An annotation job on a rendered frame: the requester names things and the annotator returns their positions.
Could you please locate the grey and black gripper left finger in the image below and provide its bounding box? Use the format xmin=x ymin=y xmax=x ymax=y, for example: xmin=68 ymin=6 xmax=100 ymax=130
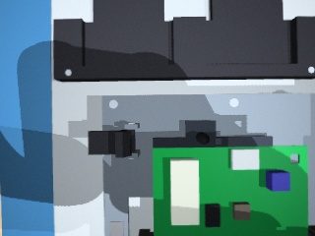
xmin=139 ymin=229 xmax=155 ymax=236

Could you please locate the green circuit board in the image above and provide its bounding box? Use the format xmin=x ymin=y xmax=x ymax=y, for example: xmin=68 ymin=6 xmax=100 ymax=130
xmin=153 ymin=146 xmax=308 ymax=236

